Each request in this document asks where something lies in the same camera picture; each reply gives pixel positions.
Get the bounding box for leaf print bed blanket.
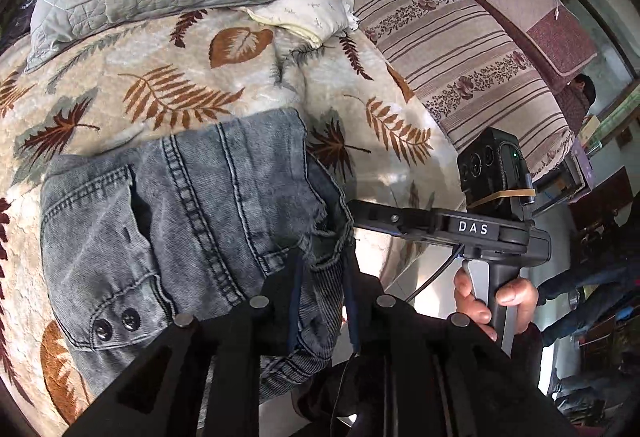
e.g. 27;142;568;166
0;7;469;428

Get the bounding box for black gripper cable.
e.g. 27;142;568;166
404;244;464;305

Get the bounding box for purple patterned cloth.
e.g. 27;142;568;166
0;0;42;49

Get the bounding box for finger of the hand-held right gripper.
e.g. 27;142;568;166
347;199;441;244

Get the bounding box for grey denim pants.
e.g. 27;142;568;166
40;107;359;401

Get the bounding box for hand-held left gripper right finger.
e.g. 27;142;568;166
342;258;576;437

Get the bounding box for striped floral cushion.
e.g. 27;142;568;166
345;0;576;181

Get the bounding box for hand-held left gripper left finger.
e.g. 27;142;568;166
65;257;306;437

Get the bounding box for person's right forearm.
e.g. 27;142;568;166
512;321;547;401

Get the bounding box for person's right hand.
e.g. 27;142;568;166
453;266;541;344

